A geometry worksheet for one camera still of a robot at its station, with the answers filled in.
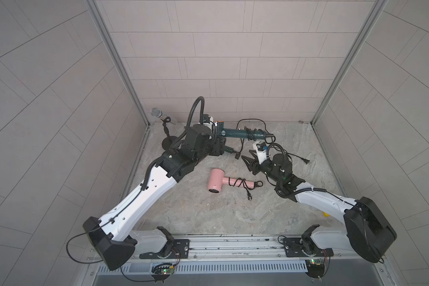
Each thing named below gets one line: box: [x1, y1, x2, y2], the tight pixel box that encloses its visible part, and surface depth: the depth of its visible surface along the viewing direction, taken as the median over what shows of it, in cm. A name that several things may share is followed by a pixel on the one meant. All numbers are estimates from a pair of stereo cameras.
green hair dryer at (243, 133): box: [216, 120, 267, 140], surface depth 63 cm
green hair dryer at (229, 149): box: [223, 145, 237, 154], surface depth 104 cm
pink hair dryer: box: [207, 168, 255, 194], surface depth 88 cm
